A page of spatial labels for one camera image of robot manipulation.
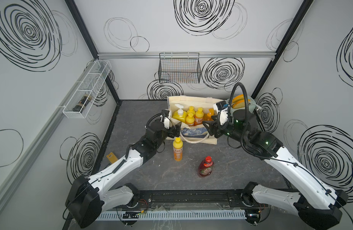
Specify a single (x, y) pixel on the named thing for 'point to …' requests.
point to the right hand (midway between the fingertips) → (209, 120)
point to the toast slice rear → (238, 98)
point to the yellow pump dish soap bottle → (180, 114)
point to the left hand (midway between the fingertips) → (174, 120)
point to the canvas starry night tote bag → (197, 134)
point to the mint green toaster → (251, 108)
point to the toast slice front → (240, 104)
